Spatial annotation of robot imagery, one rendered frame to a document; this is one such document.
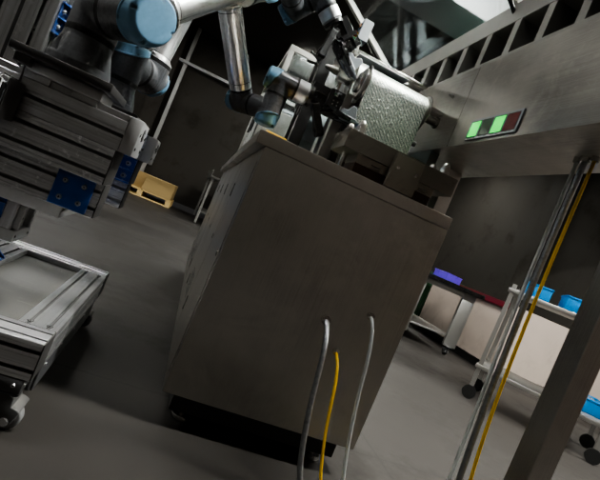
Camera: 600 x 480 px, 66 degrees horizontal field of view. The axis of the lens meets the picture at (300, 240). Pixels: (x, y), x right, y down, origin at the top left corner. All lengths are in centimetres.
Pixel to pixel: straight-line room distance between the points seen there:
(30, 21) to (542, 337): 562
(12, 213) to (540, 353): 555
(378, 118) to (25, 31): 109
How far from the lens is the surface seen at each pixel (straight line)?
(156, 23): 118
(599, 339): 121
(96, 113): 122
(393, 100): 174
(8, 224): 153
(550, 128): 131
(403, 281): 148
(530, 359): 606
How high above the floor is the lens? 68
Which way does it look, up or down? 1 degrees down
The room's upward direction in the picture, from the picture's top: 23 degrees clockwise
